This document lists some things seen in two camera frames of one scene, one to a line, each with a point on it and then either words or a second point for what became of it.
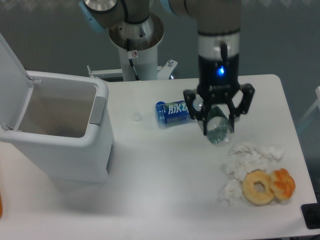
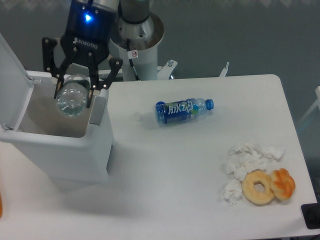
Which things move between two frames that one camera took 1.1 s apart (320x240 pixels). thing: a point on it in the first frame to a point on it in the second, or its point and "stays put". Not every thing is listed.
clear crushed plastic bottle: x=219 y=132 to x=71 y=100
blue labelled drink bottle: x=171 y=112 stays put
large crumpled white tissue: x=245 y=157 stays put
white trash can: x=66 y=132 stays put
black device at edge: x=311 y=212 stays put
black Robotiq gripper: x=218 y=82 to x=89 y=30
